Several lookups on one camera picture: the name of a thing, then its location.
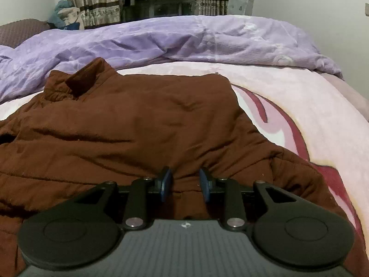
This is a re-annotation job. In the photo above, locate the mauve bed sheet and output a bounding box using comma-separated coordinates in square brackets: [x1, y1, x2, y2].
[321, 73, 369, 121]

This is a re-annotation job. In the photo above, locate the mauve quilted headboard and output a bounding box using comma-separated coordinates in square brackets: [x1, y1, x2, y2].
[0, 19, 51, 48]

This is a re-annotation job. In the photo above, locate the blue and beige clothes pile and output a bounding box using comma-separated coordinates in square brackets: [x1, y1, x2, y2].
[48, 0, 84, 31]

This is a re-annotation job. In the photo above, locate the brown padded jacket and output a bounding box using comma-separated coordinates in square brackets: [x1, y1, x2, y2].
[0, 57, 369, 277]

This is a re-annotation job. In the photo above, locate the pink printed bed blanket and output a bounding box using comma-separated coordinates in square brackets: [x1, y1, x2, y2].
[0, 60, 369, 255]

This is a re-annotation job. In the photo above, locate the purple quilt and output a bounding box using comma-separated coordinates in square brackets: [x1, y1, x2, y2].
[1, 15, 342, 102]

